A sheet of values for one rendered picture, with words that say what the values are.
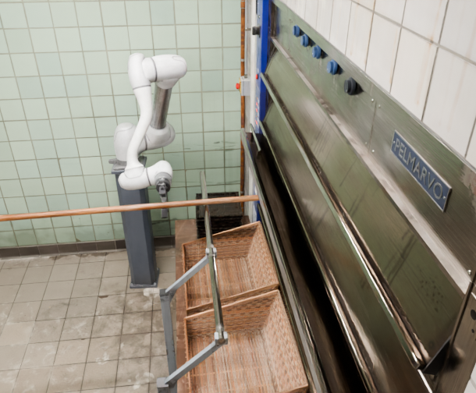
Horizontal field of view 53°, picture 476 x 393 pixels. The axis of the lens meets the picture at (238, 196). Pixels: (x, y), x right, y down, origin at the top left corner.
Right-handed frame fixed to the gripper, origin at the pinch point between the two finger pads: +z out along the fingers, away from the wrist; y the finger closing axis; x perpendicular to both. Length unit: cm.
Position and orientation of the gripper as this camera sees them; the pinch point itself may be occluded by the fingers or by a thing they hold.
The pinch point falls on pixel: (163, 204)
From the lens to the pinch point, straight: 235.4
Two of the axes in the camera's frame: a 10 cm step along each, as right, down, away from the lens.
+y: 0.0, 8.5, 5.2
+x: -9.9, 0.7, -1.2
